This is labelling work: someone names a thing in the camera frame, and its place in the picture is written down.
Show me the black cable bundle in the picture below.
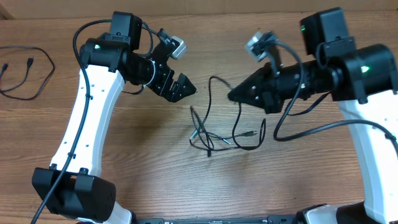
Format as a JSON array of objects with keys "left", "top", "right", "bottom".
[{"left": 188, "top": 75, "right": 267, "bottom": 158}]

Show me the separated black usb cable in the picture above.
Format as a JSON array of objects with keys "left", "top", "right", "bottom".
[{"left": 0, "top": 45, "right": 56, "bottom": 101}]

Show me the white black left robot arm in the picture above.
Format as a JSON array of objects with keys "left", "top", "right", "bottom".
[{"left": 32, "top": 12, "right": 196, "bottom": 223}]

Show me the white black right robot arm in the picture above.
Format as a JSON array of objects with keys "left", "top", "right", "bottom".
[{"left": 228, "top": 7, "right": 397, "bottom": 223}]

